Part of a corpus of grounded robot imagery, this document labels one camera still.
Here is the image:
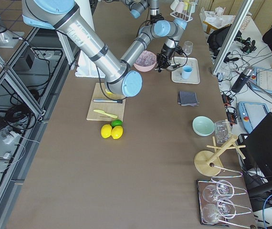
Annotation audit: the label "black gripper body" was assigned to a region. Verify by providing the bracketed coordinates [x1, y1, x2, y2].
[150, 14, 164, 23]
[157, 44, 183, 64]

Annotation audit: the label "steel ice scoop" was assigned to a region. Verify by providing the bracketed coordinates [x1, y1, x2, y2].
[166, 63, 182, 72]

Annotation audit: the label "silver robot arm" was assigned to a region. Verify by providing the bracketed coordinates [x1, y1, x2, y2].
[121, 0, 164, 24]
[22, 0, 187, 97]

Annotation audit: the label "clear ice cubes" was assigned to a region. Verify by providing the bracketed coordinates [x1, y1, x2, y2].
[136, 52, 156, 67]

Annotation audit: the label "blue cup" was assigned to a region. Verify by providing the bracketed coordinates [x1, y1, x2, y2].
[181, 65, 193, 79]

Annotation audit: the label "white cup rack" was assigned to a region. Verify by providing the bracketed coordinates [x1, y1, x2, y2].
[170, 0, 198, 22]

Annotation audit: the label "wooden cup tree stand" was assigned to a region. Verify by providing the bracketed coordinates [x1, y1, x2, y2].
[194, 135, 246, 177]

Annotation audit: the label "pink bowl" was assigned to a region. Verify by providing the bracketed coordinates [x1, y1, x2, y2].
[134, 50, 157, 72]

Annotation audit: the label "cream serving tray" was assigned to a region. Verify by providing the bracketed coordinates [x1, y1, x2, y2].
[171, 57, 200, 84]

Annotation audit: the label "clear wine glass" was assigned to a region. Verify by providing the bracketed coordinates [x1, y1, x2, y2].
[183, 41, 193, 56]

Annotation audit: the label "black bag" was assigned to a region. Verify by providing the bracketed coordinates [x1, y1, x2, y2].
[207, 26, 231, 51]

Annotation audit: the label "yellow plastic knife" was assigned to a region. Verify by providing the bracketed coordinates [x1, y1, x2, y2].
[93, 109, 118, 119]

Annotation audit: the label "mint green bowl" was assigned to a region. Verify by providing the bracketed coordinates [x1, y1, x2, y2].
[192, 116, 215, 136]

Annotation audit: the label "green lime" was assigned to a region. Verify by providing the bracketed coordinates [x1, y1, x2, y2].
[111, 119, 123, 127]

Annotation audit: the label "black bottle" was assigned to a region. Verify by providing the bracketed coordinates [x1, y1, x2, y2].
[231, 66, 254, 93]

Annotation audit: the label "wooden cutting board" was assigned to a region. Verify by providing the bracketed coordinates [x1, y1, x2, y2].
[86, 83, 126, 122]

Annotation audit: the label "yellow lemon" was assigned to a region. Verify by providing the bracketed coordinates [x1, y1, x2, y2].
[111, 125, 124, 139]
[100, 124, 113, 138]

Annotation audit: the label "glass jar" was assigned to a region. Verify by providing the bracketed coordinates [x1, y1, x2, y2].
[214, 120, 231, 144]

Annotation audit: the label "blue teach pendant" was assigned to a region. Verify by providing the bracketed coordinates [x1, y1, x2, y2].
[238, 102, 270, 133]
[251, 67, 272, 94]

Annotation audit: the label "black monitor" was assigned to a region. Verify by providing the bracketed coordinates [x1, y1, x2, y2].
[242, 112, 272, 179]

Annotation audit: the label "upside-down wine glass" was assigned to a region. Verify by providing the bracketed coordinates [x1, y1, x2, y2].
[201, 198, 236, 224]
[202, 180, 234, 203]

